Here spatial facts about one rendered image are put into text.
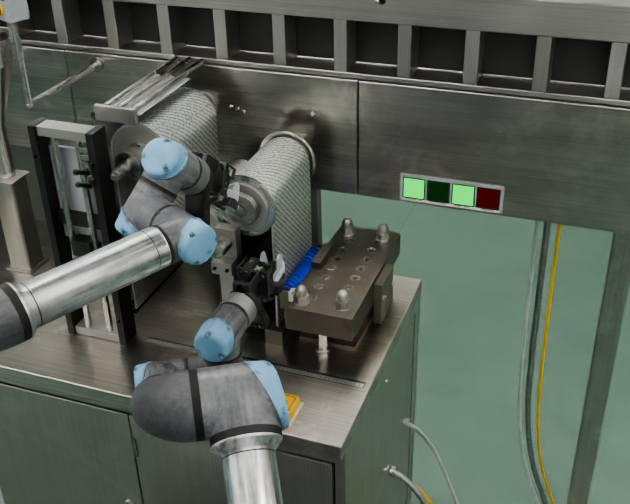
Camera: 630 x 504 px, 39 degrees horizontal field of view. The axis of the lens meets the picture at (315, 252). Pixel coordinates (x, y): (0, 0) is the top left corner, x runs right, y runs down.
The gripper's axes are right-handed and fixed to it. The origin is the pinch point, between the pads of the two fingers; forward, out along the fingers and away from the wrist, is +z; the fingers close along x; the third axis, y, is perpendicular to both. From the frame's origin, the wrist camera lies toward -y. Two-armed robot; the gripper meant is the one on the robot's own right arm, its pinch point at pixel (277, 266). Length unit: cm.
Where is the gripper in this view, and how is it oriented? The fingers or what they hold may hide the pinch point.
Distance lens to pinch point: 202.6
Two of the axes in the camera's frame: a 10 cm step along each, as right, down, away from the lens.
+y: -0.2, -8.6, -5.2
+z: 3.4, -4.9, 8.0
